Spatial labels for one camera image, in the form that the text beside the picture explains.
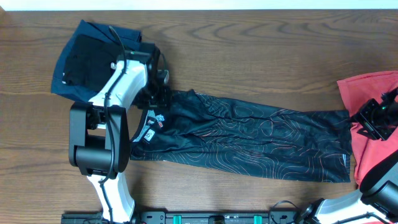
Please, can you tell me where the black patterned sports jersey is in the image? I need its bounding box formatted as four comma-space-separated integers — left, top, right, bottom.
131, 91, 352, 183

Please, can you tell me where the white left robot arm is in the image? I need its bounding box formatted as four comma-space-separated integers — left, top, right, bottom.
68, 49, 171, 223

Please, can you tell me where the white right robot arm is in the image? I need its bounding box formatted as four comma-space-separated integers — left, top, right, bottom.
295, 96, 397, 223

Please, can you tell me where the red t-shirt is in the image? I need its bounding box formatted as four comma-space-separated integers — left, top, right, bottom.
337, 71, 397, 184

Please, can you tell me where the folded black garment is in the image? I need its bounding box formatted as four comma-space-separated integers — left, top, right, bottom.
63, 35, 121, 92

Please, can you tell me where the folded navy blue garment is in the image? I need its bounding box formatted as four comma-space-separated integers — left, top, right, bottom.
51, 20, 142, 102

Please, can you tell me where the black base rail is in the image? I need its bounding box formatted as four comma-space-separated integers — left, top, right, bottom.
60, 204, 319, 224

